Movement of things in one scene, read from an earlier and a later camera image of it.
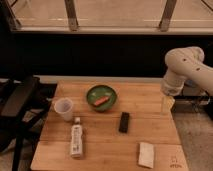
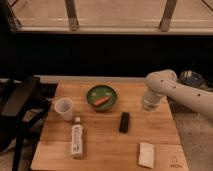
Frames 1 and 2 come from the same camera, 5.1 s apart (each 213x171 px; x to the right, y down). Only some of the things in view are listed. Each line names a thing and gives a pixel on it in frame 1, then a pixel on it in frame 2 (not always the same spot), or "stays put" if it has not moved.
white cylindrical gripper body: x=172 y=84 → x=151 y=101
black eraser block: x=124 y=122 stays put
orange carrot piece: x=101 y=101 stays put
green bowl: x=99 y=91 stays put
